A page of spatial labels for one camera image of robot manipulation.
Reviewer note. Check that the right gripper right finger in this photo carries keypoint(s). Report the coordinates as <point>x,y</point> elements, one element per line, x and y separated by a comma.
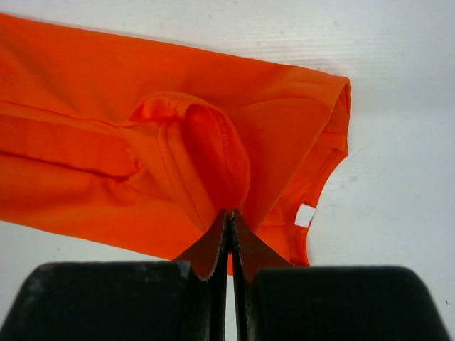
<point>276,300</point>

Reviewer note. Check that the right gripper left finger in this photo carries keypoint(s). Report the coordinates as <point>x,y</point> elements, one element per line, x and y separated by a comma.
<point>183,299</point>

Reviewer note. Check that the orange t shirt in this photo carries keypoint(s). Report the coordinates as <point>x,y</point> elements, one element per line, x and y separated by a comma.
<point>139,144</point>

